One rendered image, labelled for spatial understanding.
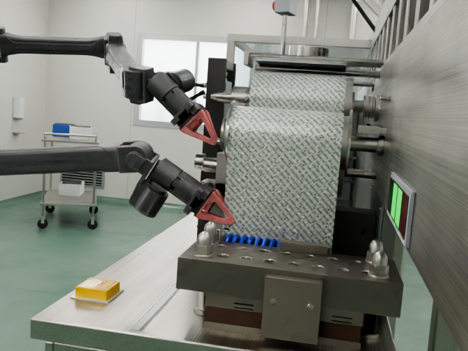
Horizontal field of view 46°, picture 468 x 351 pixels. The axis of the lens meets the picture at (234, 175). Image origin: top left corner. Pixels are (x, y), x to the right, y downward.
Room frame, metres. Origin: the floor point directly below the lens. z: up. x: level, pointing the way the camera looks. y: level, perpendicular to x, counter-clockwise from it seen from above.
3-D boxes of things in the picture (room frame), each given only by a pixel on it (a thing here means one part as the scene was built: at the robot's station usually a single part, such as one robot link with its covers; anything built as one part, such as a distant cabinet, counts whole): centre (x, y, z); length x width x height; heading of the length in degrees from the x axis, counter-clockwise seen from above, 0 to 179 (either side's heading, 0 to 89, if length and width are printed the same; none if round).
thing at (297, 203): (1.15, -0.10, 1.11); 0.23 x 0.01 x 0.18; 80
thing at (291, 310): (0.93, -0.12, 0.96); 0.10 x 0.03 x 0.11; 80
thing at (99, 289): (1.11, 0.27, 0.91); 0.07 x 0.07 x 0.02; 80
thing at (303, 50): (1.92, -0.22, 1.50); 0.14 x 0.14 x 0.06
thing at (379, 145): (1.18, -0.28, 1.25); 0.07 x 0.04 x 0.04; 80
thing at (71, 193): (5.78, 1.72, 0.51); 0.91 x 0.58 x 1.02; 14
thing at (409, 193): (0.79, -0.24, 1.18); 0.25 x 0.01 x 0.07; 170
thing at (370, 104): (1.42, -0.32, 1.33); 0.07 x 0.07 x 0.07; 80
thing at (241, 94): (1.48, -0.01, 1.33); 0.06 x 0.06 x 0.06; 80
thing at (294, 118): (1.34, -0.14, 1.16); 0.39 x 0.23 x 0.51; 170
